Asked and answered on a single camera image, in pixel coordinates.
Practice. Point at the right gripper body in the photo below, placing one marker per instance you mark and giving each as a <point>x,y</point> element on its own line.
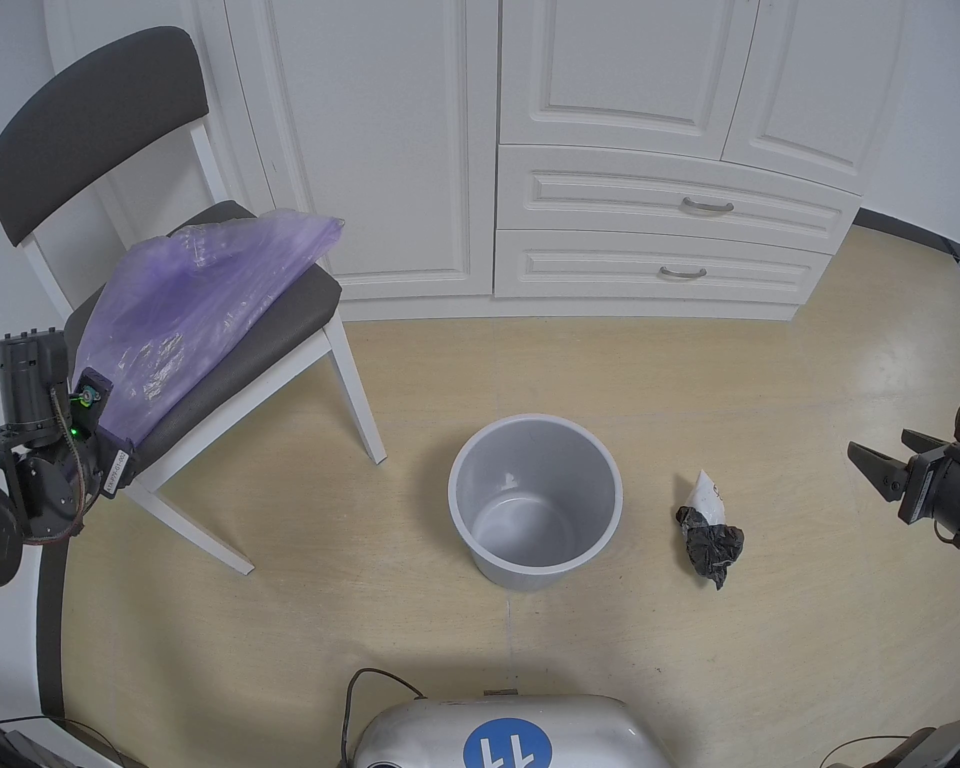
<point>934,487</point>

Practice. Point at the crumpled white paper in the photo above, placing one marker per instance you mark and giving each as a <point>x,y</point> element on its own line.
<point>709,495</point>

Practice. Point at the purple plastic bag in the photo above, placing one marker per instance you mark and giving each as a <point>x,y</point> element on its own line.
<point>187,300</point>

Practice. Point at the white chair with grey cushions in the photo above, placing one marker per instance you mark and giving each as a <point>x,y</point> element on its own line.
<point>97,112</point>

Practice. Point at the white wardrobe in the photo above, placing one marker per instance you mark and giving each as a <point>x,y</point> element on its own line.
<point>615,75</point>

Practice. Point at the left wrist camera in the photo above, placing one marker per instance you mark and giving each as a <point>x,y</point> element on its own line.
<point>92,386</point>

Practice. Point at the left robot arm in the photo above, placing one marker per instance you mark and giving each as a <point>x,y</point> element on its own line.
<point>34,375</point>

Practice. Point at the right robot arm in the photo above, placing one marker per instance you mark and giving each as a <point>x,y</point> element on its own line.
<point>941,750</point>

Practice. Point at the crumpled black plastic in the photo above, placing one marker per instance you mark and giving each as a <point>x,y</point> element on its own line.
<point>712,547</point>

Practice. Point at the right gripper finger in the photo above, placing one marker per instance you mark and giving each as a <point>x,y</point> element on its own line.
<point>885,474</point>
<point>921,443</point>

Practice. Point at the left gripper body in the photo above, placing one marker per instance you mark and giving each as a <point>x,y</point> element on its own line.
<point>112,457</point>

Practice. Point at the white trash bin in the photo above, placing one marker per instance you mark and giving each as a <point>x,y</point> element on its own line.
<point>536,450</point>

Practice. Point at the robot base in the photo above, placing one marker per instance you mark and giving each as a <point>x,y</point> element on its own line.
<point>517,727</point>

